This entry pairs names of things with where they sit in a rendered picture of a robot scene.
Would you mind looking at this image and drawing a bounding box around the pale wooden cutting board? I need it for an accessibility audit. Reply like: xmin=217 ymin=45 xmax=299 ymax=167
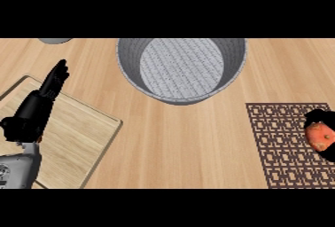
xmin=0 ymin=74 xmax=124 ymax=190

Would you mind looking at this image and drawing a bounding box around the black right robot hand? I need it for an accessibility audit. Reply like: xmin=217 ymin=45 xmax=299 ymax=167
xmin=303 ymin=108 xmax=335 ymax=163

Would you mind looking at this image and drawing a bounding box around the grey round object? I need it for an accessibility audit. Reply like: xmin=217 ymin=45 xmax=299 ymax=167
xmin=37 ymin=38 xmax=74 ymax=45

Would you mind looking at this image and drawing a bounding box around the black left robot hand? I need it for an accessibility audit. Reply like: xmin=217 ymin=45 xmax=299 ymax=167
xmin=0 ymin=59 xmax=71 ymax=144

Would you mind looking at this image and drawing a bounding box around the brown patterned placemat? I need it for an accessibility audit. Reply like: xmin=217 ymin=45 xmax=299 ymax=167
xmin=245 ymin=102 xmax=335 ymax=190

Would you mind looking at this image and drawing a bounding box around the grey wicker basket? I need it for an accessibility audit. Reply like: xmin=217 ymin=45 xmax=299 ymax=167
xmin=116 ymin=38 xmax=248 ymax=106

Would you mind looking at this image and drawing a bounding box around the orange squash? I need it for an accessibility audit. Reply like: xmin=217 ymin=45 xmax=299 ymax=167
xmin=305 ymin=121 xmax=335 ymax=153

